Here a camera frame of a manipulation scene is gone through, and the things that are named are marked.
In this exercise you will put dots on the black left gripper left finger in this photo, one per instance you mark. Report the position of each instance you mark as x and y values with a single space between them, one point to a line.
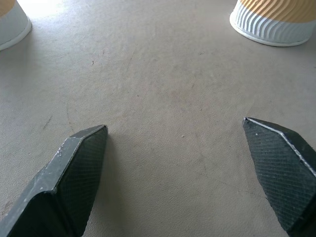
71 172

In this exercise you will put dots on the ribbed white and tan paper cup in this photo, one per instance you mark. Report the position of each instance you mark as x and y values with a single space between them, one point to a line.
274 22
12 27

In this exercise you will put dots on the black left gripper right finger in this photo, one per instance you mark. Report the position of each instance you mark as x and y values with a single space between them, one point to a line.
279 170

